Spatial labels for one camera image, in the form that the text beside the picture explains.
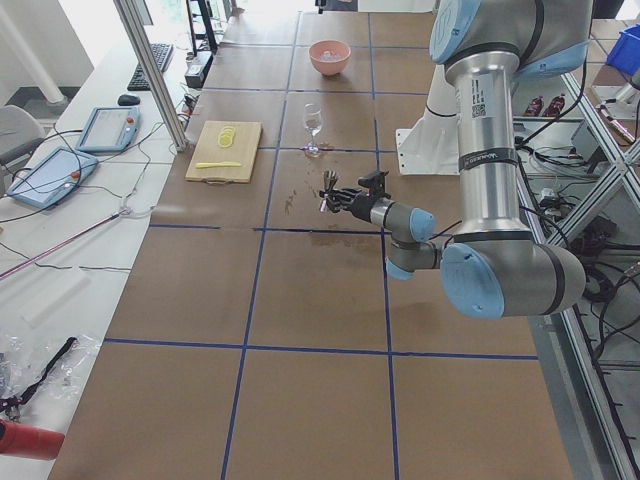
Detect steel cocktail jigger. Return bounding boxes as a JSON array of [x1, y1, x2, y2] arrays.
[[319, 170, 338, 212]]

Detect yellow lemon slices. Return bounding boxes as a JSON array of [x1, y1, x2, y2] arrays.
[[217, 125, 237, 149]]

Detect far blue teach pendant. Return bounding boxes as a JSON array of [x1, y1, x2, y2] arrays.
[[76, 106, 140, 155]]

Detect long metal rod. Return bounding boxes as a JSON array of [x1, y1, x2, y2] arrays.
[[0, 207, 131, 280]]

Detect blue teach pendant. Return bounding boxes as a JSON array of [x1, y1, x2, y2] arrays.
[[7, 147, 98, 209], [76, 106, 140, 155]]

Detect aluminium frame post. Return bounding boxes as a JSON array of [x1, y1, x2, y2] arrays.
[[113, 0, 188, 152]]

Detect yellow plastic knife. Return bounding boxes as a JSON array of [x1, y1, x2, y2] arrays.
[[195, 161, 243, 169]]

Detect red bottle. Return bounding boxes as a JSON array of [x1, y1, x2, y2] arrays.
[[0, 420, 65, 460]]

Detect bamboo cutting board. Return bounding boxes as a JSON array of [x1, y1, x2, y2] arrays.
[[185, 121, 262, 183]]

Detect clear ice cubes pile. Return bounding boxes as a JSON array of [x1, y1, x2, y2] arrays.
[[319, 50, 341, 63]]

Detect clear wine glass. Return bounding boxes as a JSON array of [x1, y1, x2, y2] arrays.
[[303, 103, 322, 157]]

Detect black keyboard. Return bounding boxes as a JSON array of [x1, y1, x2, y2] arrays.
[[126, 42, 176, 92]]

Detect black strap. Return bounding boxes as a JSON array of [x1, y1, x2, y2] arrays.
[[9, 336, 78, 406]]

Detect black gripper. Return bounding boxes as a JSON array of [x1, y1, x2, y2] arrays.
[[321, 188, 382, 220]]

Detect blue storage bin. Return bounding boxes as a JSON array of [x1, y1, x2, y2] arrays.
[[606, 24, 640, 75]]

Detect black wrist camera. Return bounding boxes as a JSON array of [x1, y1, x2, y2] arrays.
[[357, 170, 390, 198]]

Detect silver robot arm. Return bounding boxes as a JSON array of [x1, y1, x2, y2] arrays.
[[320, 1, 593, 319]]

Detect black computer mouse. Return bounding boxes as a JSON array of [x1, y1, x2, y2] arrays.
[[117, 94, 141, 106]]

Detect pink plastic bowl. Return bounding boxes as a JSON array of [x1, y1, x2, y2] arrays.
[[309, 40, 351, 76]]

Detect near blue teach pendant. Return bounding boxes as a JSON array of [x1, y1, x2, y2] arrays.
[[7, 147, 98, 209]]

